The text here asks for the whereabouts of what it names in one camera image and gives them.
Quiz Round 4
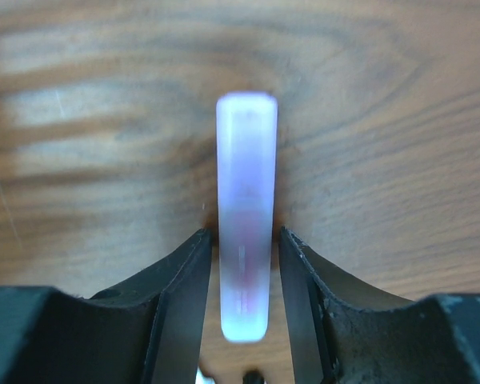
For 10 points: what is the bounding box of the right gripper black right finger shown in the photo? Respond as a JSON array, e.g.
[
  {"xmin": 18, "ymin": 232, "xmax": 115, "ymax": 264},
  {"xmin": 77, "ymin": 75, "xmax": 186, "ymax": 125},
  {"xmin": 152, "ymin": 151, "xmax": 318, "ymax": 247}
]
[{"xmin": 278, "ymin": 228, "xmax": 480, "ymax": 383}]

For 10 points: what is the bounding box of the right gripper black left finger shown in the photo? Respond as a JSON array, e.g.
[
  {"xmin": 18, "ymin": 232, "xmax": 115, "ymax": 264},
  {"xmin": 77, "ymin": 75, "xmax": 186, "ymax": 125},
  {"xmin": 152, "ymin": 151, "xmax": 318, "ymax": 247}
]
[{"xmin": 0, "ymin": 230, "xmax": 212, "ymax": 383}]

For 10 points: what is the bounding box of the pink purple highlighter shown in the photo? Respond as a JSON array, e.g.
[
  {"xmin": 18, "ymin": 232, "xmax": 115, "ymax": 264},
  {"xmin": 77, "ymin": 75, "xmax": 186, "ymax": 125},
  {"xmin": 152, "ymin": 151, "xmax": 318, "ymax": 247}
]
[{"xmin": 216, "ymin": 91, "xmax": 278, "ymax": 343}]

